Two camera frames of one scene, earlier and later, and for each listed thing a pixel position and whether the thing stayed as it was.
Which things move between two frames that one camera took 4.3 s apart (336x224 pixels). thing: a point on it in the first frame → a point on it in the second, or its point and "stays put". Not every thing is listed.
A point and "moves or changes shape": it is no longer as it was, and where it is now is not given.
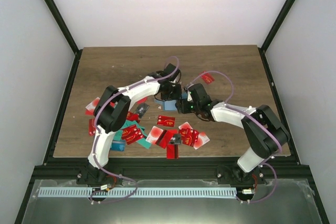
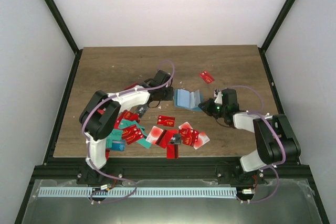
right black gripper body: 186,109 → 214,112
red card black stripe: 164,139 stays put
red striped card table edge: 172,151 stays put
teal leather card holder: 169,105 moves or changes shape
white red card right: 202,139 stays put
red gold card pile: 131,134 stays put
